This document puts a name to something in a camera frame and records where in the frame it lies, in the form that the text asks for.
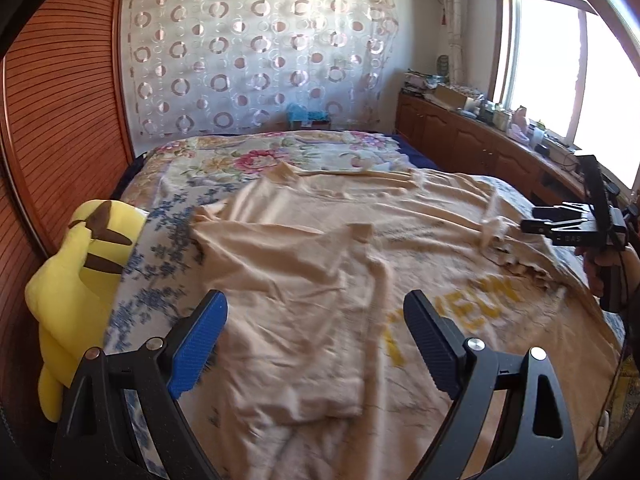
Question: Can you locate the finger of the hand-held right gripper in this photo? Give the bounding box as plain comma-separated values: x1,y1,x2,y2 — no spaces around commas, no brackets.
532,202,595,222
520,217,562,236

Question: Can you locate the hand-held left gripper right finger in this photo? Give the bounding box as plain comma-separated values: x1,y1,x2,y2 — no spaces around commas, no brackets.
403,289,581,480

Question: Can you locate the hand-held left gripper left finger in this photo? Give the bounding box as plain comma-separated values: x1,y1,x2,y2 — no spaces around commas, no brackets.
50,289,229,480

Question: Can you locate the beige t-shirt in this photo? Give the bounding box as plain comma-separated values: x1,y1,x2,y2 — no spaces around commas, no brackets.
190,162,626,480

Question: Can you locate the person's right hand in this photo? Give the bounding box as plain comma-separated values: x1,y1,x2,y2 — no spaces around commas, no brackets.
581,246,640,302

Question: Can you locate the blue floral bed sheet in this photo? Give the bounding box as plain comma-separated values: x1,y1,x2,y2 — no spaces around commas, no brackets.
102,172,628,480

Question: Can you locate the pink bag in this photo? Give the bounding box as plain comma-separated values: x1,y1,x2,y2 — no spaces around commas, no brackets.
507,105,532,137

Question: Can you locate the wooden low cabinet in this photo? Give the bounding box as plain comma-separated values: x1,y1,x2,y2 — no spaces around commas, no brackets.
395,87,601,206

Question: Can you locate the navy blue mattress cover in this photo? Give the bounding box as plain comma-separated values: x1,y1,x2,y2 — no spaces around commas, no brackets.
390,132,443,173

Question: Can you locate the yellow plush toy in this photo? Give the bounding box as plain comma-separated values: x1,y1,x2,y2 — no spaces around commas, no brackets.
25,199,151,423

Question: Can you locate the window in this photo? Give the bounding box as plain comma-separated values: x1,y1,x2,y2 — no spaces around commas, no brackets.
492,0,640,186

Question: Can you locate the cardboard box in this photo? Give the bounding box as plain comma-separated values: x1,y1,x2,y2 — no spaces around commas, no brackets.
434,84,483,110

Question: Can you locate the pink floral blanket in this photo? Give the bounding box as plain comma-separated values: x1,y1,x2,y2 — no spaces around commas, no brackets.
132,130,416,196

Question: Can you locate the white lace window curtain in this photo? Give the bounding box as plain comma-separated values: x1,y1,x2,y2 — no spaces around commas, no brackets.
442,0,508,86

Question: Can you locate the light blue cloth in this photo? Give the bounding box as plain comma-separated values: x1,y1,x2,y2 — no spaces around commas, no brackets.
286,102,332,123

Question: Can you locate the wooden slatted wardrobe door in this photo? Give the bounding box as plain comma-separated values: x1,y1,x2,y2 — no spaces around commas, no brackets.
0,0,136,461

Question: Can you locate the sheer circle-pattern curtain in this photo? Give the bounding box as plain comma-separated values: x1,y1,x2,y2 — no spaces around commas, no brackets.
122,0,401,138

